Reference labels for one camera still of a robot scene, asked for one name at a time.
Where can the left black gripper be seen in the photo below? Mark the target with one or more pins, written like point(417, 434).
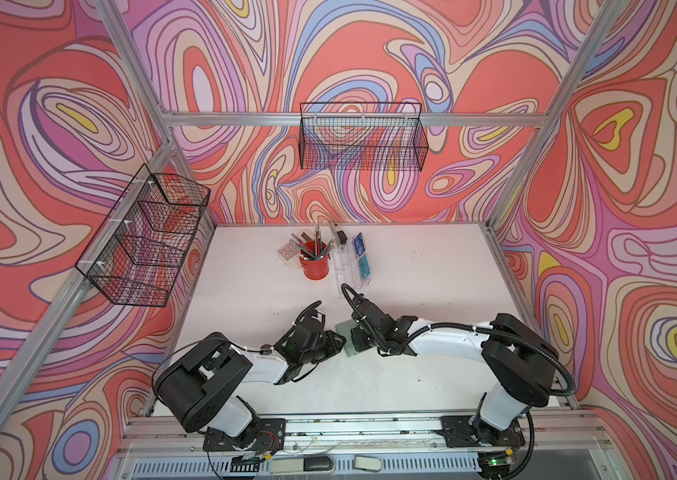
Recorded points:
point(330, 340)

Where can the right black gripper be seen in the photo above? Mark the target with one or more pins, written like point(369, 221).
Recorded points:
point(358, 336)

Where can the mint green card wallet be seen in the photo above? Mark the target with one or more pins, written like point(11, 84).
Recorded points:
point(345, 329)

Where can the clear acrylic card holder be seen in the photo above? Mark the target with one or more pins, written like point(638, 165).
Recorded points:
point(346, 269)

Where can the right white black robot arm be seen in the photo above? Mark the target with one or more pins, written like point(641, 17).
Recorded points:
point(527, 369)

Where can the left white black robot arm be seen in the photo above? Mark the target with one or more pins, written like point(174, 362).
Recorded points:
point(198, 383)

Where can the blue VIP card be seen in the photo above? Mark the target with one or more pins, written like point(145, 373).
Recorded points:
point(359, 245)

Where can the red pen cup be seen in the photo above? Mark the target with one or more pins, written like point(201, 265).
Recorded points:
point(314, 268)

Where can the pink calculator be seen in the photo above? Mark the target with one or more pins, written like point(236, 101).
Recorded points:
point(290, 254)

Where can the left black wire basket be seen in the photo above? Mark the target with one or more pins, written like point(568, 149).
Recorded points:
point(154, 222)

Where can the black wire basket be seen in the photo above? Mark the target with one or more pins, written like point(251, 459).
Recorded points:
point(154, 222)
point(362, 135)

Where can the back black wire basket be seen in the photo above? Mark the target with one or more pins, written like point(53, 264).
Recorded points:
point(362, 135)

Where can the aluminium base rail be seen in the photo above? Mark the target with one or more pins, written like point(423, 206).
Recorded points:
point(560, 444)

